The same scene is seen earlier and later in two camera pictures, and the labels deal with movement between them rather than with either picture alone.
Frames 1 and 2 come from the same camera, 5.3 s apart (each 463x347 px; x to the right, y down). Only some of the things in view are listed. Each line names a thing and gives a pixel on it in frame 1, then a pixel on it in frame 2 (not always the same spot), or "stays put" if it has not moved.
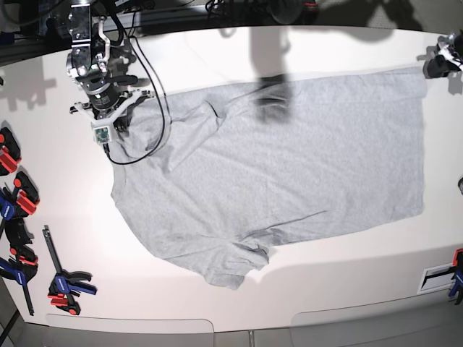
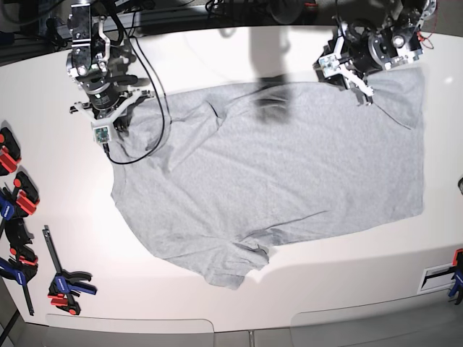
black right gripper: x=438 y=66 → x=336 y=46
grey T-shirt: x=218 y=172 stays put
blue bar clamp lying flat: x=64 y=288 stays put
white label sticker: x=436 y=278 stays put
